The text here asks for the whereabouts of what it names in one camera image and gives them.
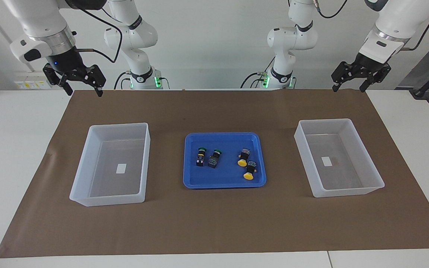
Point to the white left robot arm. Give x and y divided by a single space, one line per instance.
393 22

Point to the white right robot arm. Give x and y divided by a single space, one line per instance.
43 22

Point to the brown paper mat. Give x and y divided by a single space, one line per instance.
214 223

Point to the white wall socket strip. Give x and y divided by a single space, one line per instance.
32 80

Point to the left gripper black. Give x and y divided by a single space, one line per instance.
365 65

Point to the blue plastic tray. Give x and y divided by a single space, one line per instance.
222 175

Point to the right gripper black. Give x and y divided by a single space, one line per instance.
67 61

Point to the white label sticker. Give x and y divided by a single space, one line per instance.
326 161
121 168

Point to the translucent white plastic box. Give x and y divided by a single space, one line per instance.
348 176
102 182

